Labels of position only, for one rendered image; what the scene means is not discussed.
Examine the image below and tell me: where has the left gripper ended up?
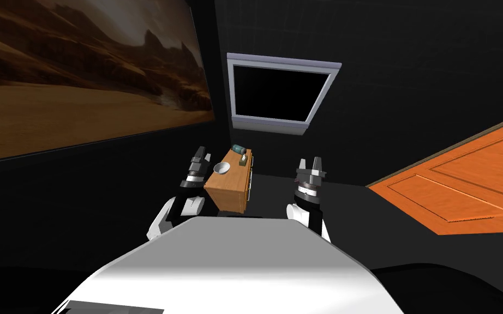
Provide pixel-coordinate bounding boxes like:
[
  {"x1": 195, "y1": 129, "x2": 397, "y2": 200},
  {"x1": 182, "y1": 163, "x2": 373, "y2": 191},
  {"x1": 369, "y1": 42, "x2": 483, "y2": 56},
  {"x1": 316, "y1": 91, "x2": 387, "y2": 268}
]
[{"x1": 188, "y1": 146, "x2": 212, "y2": 177}]

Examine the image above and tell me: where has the wooden dresser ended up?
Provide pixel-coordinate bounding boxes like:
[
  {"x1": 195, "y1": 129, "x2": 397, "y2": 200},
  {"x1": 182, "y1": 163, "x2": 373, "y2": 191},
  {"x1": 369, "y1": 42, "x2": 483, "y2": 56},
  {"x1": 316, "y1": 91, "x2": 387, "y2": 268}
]
[{"x1": 203, "y1": 144, "x2": 254, "y2": 215}]

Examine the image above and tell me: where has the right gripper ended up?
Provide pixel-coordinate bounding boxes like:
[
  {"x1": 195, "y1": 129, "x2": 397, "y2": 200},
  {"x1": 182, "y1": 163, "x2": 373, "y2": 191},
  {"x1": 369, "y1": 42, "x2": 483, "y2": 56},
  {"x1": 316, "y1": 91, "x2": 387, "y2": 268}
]
[{"x1": 295, "y1": 156, "x2": 326, "y2": 188}]

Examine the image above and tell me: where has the desert landscape picture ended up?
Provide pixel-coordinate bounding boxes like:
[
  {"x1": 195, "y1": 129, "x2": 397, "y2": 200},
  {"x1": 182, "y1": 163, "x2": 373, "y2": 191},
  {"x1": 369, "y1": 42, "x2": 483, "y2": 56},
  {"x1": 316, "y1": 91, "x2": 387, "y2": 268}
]
[{"x1": 0, "y1": 0, "x2": 215, "y2": 165}]

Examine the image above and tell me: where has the orange wooden door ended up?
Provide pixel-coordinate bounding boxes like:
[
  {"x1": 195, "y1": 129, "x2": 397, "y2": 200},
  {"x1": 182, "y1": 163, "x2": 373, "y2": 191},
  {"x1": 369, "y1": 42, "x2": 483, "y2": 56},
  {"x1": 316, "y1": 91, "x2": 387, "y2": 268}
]
[{"x1": 366, "y1": 109, "x2": 503, "y2": 242}]

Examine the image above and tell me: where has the white framed window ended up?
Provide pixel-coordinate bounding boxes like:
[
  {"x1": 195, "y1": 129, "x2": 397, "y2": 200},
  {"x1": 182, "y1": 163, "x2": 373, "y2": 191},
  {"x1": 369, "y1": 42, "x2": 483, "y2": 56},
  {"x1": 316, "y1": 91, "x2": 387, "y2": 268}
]
[{"x1": 226, "y1": 52, "x2": 343, "y2": 136}]

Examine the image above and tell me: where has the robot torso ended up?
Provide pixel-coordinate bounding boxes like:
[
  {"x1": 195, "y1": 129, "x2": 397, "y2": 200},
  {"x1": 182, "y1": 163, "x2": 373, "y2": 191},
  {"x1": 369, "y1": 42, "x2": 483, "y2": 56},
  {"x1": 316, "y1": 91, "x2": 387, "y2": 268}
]
[{"x1": 50, "y1": 212, "x2": 408, "y2": 314}]

